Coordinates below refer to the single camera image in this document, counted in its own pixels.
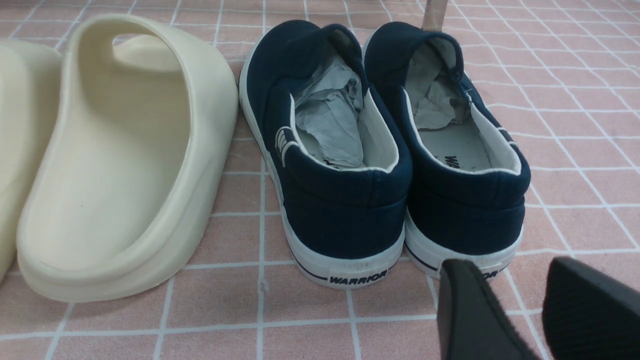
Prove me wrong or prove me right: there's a cream foam slide, right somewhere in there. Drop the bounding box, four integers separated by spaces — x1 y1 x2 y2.
17 13 239 303

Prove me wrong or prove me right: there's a navy slip-on shoe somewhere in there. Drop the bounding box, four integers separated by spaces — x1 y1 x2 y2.
363 22 531 281
238 19 412 290

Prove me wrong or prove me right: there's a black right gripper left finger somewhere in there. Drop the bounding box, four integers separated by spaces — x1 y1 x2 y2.
437 259 539 360

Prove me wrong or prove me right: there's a cream foam slide, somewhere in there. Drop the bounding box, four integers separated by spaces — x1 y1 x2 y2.
0 38 62 278
17 13 239 303

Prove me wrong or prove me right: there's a metal shoe rack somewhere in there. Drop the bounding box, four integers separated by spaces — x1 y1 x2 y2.
421 0 449 32

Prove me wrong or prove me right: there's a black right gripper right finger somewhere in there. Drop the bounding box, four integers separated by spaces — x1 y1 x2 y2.
542 256 640 360

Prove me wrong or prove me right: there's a pink checkered tablecloth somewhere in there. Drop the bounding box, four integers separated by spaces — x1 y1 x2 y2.
0 0 640 360

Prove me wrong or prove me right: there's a cream foam slide, left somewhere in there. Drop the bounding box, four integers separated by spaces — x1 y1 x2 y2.
0 38 62 278

